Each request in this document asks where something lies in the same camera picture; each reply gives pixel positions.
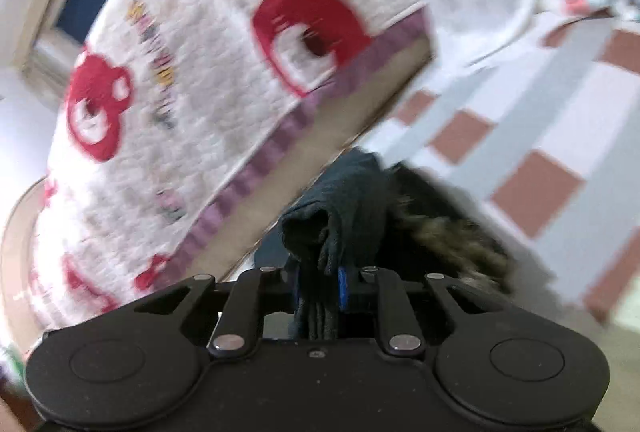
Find white checked blanket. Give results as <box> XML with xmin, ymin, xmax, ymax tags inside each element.
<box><xmin>360</xmin><ymin>12</ymin><xmax>640</xmax><ymax>333</ymax></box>

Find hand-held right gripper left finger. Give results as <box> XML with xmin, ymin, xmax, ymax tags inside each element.
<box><xmin>135</xmin><ymin>262</ymin><xmax>301</xmax><ymax>358</ymax></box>

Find bear print quilt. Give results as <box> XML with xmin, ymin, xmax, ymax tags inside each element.
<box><xmin>30</xmin><ymin>0</ymin><xmax>436</xmax><ymax>328</ymax></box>

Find blue denim jeans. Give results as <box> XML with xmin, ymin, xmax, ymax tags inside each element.
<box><xmin>254</xmin><ymin>149</ymin><xmax>511</xmax><ymax>343</ymax></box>

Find thin white cloth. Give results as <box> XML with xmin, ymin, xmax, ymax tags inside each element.
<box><xmin>415</xmin><ymin>0</ymin><xmax>546</xmax><ymax>68</ymax></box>

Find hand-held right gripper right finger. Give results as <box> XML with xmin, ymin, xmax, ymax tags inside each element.
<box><xmin>339</xmin><ymin>266</ymin><xmax>501</xmax><ymax>357</ymax></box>

